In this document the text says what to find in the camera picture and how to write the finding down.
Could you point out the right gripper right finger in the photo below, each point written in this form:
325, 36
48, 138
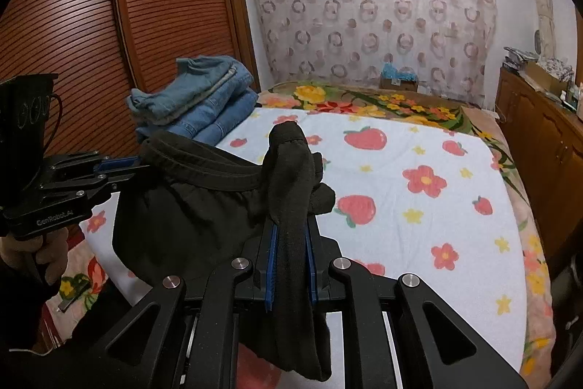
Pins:
399, 333

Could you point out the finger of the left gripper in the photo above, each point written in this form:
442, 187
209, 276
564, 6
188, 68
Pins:
114, 186
114, 164

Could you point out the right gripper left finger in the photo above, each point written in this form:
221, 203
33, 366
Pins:
184, 332

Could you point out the black pants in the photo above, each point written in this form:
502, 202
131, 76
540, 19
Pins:
194, 206

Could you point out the left hand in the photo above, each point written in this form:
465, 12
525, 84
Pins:
45, 257

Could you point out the floral bed blanket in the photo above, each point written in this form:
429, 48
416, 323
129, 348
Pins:
406, 107

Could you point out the dark blue folded jeans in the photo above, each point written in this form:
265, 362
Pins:
203, 125

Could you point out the light blue folded jeans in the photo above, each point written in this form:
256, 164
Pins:
197, 79

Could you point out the brown louvered wardrobe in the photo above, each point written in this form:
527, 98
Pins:
102, 49

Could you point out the white fruit-print bed sheet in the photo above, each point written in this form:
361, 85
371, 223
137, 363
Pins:
416, 199

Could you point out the brown wooden sideboard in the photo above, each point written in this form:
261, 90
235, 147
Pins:
545, 141

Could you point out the pink patterned lace curtain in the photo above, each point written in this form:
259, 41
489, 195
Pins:
444, 44

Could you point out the small box with blue cloth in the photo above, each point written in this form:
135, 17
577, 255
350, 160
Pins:
403, 79

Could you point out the cardboard box on sideboard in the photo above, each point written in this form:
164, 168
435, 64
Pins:
543, 79

